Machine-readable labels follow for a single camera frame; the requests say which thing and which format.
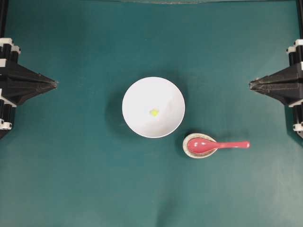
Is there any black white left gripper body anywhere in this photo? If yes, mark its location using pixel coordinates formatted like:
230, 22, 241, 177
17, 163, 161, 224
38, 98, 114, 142
0, 38, 21, 139

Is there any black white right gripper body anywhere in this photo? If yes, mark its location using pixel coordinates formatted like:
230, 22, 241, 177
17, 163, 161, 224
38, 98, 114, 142
286, 39, 303, 138

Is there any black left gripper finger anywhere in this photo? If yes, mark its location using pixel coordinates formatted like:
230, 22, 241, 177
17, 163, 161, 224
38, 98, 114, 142
3, 83, 57, 107
4, 61, 57, 84

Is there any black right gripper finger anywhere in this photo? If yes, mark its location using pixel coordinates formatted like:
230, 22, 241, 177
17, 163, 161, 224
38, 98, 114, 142
250, 62, 303, 86
250, 84, 303, 107

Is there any speckled ceramic spoon rest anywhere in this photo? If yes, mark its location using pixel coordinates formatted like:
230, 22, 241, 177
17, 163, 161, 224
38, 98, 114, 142
182, 133, 217, 159

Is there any white round bowl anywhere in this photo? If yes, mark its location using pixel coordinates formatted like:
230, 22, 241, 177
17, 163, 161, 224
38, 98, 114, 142
122, 77, 186, 139

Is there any black right frame rail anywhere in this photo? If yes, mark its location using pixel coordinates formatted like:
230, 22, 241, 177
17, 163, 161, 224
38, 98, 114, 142
296, 0, 303, 39

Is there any black frame rail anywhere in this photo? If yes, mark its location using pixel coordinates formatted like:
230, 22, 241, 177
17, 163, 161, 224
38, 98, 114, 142
296, 0, 303, 39
0, 0, 9, 38

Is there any black left frame rail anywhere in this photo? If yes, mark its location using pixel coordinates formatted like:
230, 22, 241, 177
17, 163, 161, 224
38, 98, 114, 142
0, 0, 9, 38

